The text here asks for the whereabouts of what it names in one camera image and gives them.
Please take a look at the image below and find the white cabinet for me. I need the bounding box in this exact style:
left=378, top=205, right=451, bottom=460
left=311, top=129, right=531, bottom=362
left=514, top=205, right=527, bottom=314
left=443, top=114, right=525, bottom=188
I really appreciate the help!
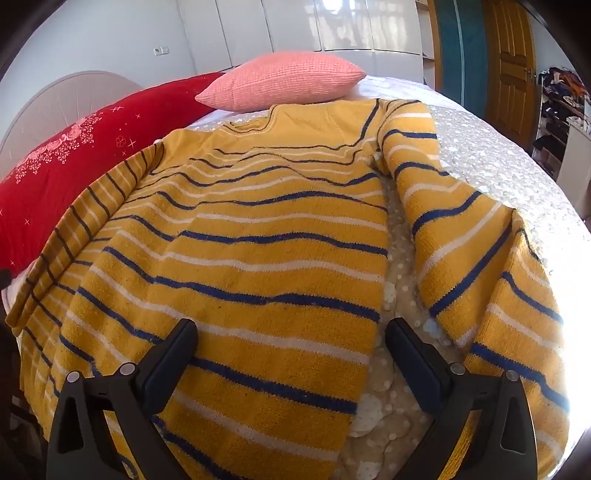
left=560, top=119, right=591, bottom=185

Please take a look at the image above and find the wooden door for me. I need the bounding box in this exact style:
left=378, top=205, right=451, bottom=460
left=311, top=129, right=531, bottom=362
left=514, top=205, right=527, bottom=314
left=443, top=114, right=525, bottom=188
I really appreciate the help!
left=482, top=0, right=539, bottom=151

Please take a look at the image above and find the pale round headboard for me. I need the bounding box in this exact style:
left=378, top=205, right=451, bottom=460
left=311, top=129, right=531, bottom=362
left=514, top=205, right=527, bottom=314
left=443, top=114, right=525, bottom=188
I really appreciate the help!
left=0, top=70, right=144, bottom=160

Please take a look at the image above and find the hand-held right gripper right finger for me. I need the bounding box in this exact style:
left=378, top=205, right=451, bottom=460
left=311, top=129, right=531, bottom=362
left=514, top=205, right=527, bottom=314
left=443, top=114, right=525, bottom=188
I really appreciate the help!
left=385, top=318, right=539, bottom=480

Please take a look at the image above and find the teal door panel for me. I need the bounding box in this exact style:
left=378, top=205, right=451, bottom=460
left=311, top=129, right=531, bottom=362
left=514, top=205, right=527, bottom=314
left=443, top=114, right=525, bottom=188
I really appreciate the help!
left=436, top=0, right=490, bottom=121

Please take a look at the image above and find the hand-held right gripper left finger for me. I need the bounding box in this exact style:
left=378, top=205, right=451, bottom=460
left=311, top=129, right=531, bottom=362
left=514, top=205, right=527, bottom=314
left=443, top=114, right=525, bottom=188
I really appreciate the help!
left=46, top=318, right=205, bottom=480

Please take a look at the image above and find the cluttered clothes shelf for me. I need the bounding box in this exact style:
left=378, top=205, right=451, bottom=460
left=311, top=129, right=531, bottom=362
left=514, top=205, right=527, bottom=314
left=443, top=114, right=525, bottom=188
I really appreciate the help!
left=531, top=67, right=591, bottom=178

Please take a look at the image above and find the beige dotted quilt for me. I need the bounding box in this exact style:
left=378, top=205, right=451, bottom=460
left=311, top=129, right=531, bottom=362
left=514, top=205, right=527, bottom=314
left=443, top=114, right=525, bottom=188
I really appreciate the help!
left=182, top=74, right=588, bottom=480

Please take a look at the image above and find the pink knitted pillow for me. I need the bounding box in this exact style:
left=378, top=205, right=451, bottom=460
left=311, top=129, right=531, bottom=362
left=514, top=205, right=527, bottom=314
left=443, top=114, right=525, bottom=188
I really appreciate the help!
left=195, top=52, right=368, bottom=112

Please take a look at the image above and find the yellow striped sweater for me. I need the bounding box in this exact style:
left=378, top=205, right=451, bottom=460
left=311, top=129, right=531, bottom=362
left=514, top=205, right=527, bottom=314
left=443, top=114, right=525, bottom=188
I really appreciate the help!
left=6, top=99, right=571, bottom=480

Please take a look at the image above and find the white glossy wardrobe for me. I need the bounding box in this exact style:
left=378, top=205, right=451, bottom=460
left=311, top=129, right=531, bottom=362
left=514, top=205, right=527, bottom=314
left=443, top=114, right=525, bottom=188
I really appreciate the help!
left=178, top=0, right=435, bottom=86

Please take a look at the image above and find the red floral pillow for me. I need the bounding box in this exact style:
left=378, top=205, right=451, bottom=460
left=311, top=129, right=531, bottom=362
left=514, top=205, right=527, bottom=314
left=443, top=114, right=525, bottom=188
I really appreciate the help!
left=0, top=71, right=227, bottom=278

